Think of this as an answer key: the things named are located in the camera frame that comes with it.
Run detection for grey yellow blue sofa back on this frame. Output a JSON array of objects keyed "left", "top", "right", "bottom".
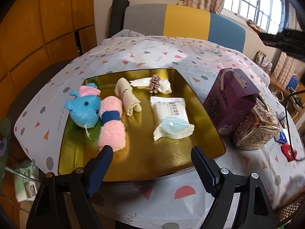
[{"left": 123, "top": 4, "right": 246, "bottom": 52}]

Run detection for wet wipes pack with mask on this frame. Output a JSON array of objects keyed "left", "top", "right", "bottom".
[{"left": 150, "top": 96, "right": 194, "bottom": 141}]

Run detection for blue white tissue packet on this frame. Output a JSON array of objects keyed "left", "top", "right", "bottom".
[{"left": 274, "top": 131, "right": 287, "bottom": 145}]

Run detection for purple cardboard box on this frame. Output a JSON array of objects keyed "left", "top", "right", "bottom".
[{"left": 203, "top": 68, "right": 259, "bottom": 136}]

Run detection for blue folding chair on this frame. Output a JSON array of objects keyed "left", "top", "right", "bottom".
[{"left": 287, "top": 74, "right": 299, "bottom": 90}]

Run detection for window with bars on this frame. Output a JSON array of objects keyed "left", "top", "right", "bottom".
[{"left": 223, "top": 0, "right": 286, "bottom": 34}]

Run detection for blue plush elephant toy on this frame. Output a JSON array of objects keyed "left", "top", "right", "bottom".
[{"left": 65, "top": 83, "right": 101, "bottom": 129}]

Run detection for white lace cloth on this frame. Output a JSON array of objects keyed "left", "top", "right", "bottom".
[{"left": 130, "top": 76, "right": 172, "bottom": 94}]

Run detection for ornate golden tissue box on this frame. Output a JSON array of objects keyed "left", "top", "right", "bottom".
[{"left": 233, "top": 94, "right": 280, "bottom": 150}]

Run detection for packets on side table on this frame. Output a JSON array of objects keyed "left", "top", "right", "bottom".
[{"left": 254, "top": 50, "right": 272, "bottom": 71}]

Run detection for black rolled mat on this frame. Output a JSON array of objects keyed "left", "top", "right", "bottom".
[{"left": 108, "top": 0, "right": 129, "bottom": 38}]

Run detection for pink towel blue band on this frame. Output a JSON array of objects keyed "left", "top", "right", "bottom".
[{"left": 98, "top": 96, "right": 126, "bottom": 152}]

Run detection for glass side table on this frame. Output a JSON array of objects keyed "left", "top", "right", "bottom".
[{"left": 0, "top": 118, "right": 11, "bottom": 188}]

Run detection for gold metal tray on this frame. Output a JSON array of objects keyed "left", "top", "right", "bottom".
[{"left": 58, "top": 68, "right": 226, "bottom": 182}]

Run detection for beige cloth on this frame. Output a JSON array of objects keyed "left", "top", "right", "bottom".
[{"left": 115, "top": 77, "right": 142, "bottom": 116}]

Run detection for patterned plastic tablecloth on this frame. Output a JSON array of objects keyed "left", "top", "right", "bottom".
[{"left": 14, "top": 30, "right": 304, "bottom": 228}]

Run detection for pink brown scrunchie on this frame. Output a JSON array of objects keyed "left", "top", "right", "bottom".
[{"left": 148, "top": 74, "right": 161, "bottom": 94}]

